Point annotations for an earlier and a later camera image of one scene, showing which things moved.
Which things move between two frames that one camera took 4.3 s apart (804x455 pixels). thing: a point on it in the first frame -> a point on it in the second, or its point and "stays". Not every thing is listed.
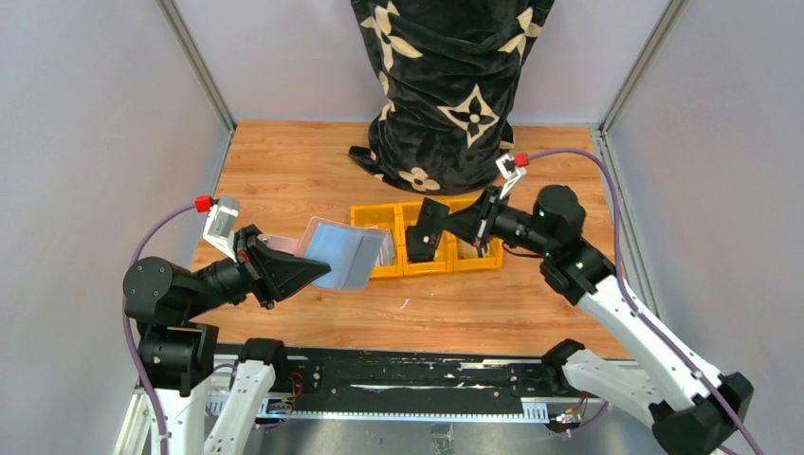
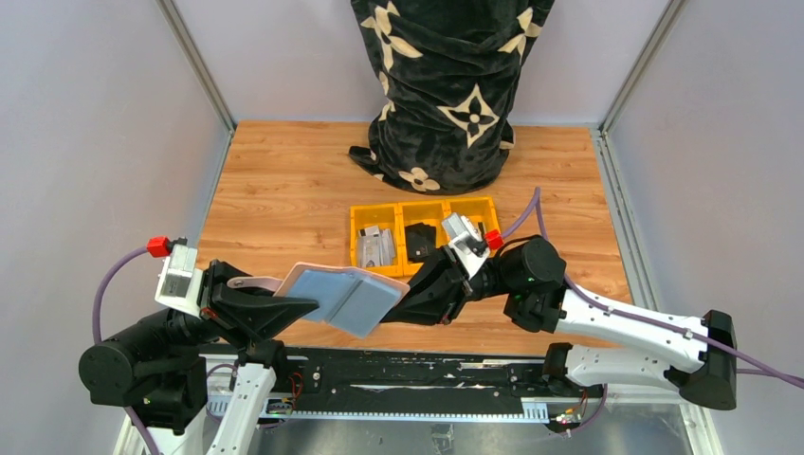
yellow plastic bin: [390, 216] stays
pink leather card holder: [350, 250] -> [356, 300]
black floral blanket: [447, 73] stays
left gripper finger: [284, 274] -> [261, 317]
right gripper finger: [467, 222] -> [434, 295]
